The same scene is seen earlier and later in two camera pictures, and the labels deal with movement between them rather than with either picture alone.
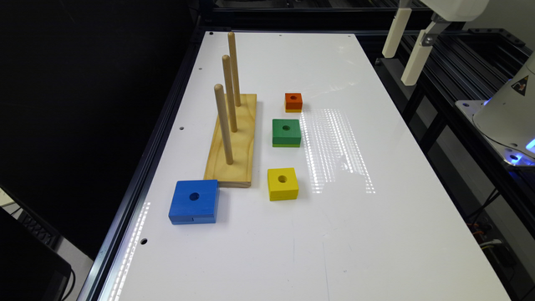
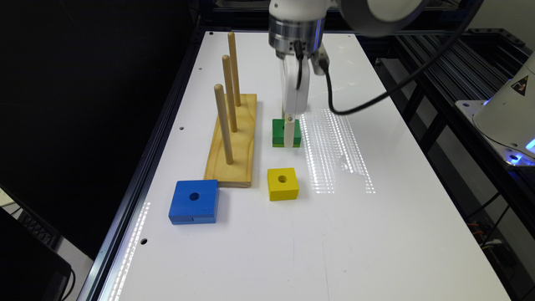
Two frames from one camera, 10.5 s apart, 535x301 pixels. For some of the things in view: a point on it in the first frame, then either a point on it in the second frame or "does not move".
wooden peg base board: x=239 y=173 does not move
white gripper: x=451 y=10 -> x=297 y=99
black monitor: x=31 y=269 does not move
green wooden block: x=286 y=133 does not move
